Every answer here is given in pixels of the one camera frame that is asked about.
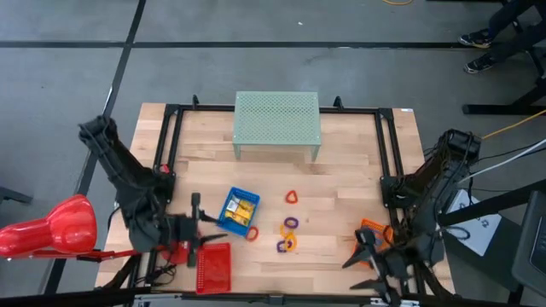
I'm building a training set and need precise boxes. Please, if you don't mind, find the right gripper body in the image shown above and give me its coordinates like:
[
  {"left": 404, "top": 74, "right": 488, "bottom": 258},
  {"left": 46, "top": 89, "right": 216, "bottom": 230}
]
[{"left": 356, "top": 228, "right": 413, "bottom": 306}]

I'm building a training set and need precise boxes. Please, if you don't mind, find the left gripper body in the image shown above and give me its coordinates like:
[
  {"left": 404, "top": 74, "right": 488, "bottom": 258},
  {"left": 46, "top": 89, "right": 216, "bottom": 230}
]
[{"left": 164, "top": 192, "right": 201, "bottom": 268}]

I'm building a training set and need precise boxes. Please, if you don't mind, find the orange plastic basket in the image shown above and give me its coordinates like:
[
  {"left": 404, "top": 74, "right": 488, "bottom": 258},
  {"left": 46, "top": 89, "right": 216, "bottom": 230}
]
[{"left": 351, "top": 217, "right": 396, "bottom": 268}]

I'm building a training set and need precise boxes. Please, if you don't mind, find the yellow packet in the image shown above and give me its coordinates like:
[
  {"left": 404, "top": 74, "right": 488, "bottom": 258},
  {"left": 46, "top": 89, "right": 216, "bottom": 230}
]
[{"left": 234, "top": 199, "right": 257, "bottom": 227}]

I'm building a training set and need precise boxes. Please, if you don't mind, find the blue plastic basket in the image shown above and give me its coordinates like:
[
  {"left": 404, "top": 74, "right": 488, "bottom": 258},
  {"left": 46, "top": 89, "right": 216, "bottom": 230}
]
[{"left": 216, "top": 186, "right": 261, "bottom": 238}]

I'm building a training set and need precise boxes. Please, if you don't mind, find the black desk bar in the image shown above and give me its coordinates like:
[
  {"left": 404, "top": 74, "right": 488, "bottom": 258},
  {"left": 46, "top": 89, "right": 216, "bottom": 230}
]
[{"left": 438, "top": 178, "right": 546, "bottom": 228}]

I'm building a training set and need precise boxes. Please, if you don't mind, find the red desk lamp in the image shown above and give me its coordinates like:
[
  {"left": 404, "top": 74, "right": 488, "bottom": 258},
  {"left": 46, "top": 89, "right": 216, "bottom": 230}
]
[{"left": 0, "top": 194, "right": 191, "bottom": 265}]

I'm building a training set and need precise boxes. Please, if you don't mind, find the red plastic basket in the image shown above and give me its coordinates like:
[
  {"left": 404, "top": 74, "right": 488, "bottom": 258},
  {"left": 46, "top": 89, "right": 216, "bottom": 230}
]
[{"left": 195, "top": 242, "right": 232, "bottom": 295}]

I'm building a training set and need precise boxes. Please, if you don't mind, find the white box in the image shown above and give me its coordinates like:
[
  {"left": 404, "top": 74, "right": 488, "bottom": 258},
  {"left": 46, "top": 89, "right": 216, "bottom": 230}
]
[{"left": 441, "top": 188, "right": 503, "bottom": 257}]

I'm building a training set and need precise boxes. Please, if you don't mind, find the green perforated metal shelf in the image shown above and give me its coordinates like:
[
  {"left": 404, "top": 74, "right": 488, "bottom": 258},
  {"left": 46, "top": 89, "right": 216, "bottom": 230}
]
[{"left": 232, "top": 90, "right": 322, "bottom": 162}]

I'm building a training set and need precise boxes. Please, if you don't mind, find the black horizontal beam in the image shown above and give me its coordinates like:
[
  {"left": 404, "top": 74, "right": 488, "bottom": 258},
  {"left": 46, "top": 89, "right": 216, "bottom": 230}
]
[{"left": 0, "top": 286, "right": 546, "bottom": 307}]

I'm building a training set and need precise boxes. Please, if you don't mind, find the dark grey device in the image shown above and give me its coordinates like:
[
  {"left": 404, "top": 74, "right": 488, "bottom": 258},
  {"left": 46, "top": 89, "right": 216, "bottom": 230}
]
[{"left": 510, "top": 190, "right": 546, "bottom": 299}]

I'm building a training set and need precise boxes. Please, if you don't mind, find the dark furniture leg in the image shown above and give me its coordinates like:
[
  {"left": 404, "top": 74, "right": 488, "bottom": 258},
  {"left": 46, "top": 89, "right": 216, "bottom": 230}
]
[{"left": 0, "top": 185, "right": 34, "bottom": 206}]

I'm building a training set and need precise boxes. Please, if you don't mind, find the black furniture base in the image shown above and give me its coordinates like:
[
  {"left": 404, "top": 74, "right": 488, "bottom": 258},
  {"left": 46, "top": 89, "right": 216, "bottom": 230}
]
[{"left": 462, "top": 42, "right": 546, "bottom": 116}]

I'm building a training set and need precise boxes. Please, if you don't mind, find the person's shoe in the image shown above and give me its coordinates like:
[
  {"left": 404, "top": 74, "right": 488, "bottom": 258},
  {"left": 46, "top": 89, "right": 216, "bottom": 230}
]
[
  {"left": 463, "top": 55, "right": 498, "bottom": 74},
  {"left": 458, "top": 28, "right": 495, "bottom": 49}
]

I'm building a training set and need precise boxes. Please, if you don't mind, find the person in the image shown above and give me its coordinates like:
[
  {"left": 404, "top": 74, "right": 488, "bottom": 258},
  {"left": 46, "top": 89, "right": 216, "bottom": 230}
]
[{"left": 458, "top": 0, "right": 546, "bottom": 74}]

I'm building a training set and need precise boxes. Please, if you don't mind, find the black lamp cable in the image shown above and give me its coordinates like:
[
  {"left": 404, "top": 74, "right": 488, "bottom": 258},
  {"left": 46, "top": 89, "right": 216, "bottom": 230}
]
[{"left": 136, "top": 255, "right": 178, "bottom": 287}]

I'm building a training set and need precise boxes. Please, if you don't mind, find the black table frame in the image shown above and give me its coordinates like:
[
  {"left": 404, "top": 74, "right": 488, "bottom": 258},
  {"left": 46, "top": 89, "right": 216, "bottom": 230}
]
[{"left": 127, "top": 94, "right": 453, "bottom": 299}]

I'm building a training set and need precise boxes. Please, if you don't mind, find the white cable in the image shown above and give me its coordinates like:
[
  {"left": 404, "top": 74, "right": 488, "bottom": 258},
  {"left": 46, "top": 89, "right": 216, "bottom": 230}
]
[{"left": 458, "top": 138, "right": 546, "bottom": 185}]

